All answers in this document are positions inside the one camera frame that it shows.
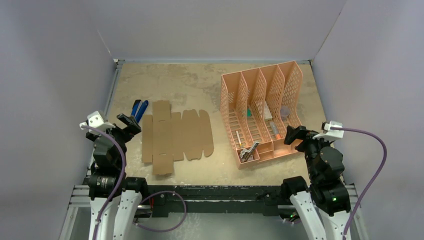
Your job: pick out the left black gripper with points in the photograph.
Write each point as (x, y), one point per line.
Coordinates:
(127, 133)

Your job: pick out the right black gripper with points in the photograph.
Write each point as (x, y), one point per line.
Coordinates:
(301, 137)

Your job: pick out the brown cardboard box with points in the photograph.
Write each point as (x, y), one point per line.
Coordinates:
(168, 137)

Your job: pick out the orange plastic file organizer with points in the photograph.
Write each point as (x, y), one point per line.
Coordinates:
(277, 85)

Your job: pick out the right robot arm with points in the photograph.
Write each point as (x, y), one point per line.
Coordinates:
(323, 206)

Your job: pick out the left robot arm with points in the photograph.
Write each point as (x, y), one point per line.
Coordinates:
(114, 196)

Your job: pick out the blue stapler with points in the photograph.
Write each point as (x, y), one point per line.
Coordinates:
(138, 109)

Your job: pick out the grey orange marker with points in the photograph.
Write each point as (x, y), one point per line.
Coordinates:
(275, 130)

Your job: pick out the purple round item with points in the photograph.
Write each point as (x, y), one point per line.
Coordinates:
(284, 112)

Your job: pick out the white block in organizer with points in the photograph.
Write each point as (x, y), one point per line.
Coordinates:
(267, 113)

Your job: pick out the white pen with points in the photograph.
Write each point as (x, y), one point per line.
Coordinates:
(238, 138)

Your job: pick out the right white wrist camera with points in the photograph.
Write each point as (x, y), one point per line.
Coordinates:
(330, 131)

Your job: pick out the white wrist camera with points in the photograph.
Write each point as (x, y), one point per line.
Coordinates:
(97, 120)
(330, 131)

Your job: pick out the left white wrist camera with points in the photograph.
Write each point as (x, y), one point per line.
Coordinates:
(97, 120)

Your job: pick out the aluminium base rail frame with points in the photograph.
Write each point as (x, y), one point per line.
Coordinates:
(254, 199)

